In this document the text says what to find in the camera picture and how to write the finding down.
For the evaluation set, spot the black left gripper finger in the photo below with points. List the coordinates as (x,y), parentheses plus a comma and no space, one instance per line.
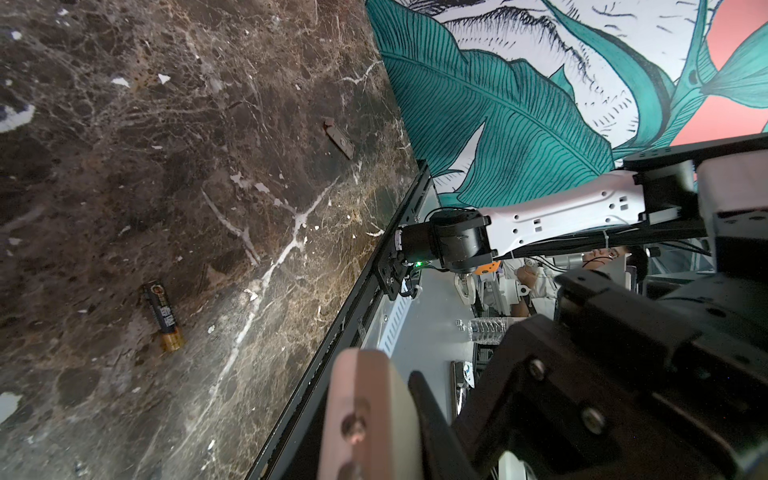
(442,455)

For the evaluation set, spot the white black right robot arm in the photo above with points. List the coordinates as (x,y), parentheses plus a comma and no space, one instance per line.
(652,197)

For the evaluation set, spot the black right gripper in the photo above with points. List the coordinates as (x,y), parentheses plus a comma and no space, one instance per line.
(620,386)

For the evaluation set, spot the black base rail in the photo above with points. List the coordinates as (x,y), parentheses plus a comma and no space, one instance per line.
(298,432)

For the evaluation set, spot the dark remote battery cover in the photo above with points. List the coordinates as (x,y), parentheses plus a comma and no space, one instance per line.
(339,138)

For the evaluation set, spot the clear plastic water bottle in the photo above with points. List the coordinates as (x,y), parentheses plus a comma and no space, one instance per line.
(487,330)

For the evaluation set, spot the small dark battery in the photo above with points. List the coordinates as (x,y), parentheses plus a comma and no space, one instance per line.
(162,310)

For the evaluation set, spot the grey remote control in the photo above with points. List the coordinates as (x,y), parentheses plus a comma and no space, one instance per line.
(371,428)

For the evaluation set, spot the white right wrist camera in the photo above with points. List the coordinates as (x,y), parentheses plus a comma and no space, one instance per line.
(732,196)

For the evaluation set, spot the white slotted cable duct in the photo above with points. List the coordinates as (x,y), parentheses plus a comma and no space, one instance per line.
(392,324)

